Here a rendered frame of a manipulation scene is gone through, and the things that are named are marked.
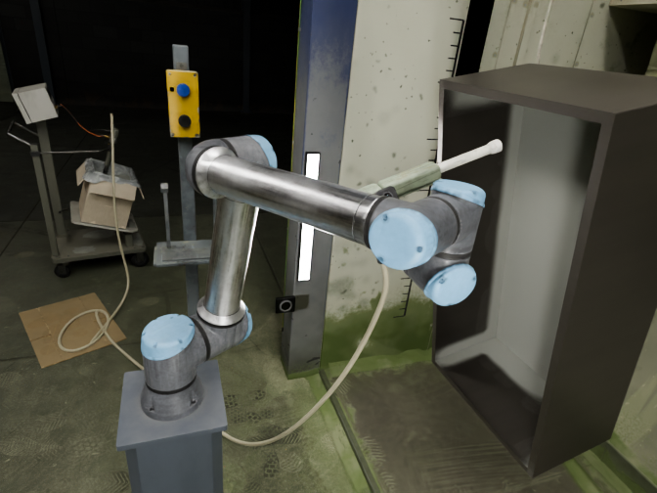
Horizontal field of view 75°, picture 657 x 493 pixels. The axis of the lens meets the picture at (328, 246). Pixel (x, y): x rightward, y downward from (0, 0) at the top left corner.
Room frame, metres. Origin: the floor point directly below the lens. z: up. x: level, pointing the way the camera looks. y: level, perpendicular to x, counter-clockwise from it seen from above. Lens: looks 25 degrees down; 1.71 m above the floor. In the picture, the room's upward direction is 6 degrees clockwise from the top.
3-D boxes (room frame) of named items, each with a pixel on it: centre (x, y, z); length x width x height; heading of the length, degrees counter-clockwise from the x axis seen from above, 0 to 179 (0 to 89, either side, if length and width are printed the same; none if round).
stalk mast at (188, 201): (1.88, 0.67, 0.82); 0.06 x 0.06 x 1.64; 21
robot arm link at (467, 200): (0.71, -0.21, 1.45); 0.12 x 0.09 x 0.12; 141
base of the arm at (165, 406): (1.02, 0.44, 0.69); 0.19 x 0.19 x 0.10
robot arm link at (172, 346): (1.02, 0.44, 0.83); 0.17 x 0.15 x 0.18; 141
